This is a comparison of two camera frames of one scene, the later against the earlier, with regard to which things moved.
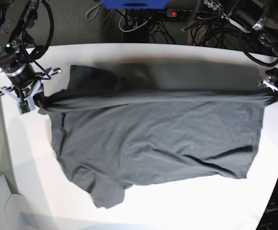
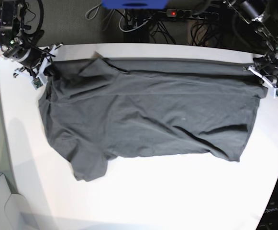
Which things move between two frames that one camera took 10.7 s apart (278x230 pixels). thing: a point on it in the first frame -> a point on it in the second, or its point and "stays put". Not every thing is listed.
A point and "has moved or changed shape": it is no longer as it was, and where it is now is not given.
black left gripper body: [21, 76] -> [32, 59]
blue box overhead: [135, 4] stays put
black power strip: [192, 14] stays put
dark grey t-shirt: [118, 124] has moved or changed shape
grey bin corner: [6, 211] stays put
